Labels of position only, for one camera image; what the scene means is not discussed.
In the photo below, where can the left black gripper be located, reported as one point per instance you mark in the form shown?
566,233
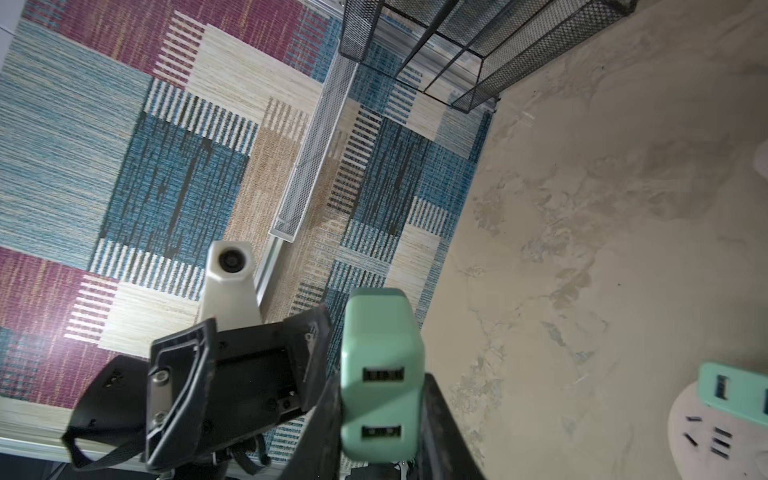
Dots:
210,392

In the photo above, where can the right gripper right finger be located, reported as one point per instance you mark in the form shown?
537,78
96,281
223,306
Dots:
442,451

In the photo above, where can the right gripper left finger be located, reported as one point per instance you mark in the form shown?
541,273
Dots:
318,453

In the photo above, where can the green plug adapter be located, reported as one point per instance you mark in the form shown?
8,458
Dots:
382,370
737,392

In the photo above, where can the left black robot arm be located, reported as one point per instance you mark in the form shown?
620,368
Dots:
108,427

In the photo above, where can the pink round power strip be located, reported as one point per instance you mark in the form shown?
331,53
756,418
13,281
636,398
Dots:
706,443

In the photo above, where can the white square power strip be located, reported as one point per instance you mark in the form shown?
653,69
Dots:
760,161

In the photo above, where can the black wire mesh shelf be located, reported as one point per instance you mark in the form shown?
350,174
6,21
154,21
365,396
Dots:
487,45

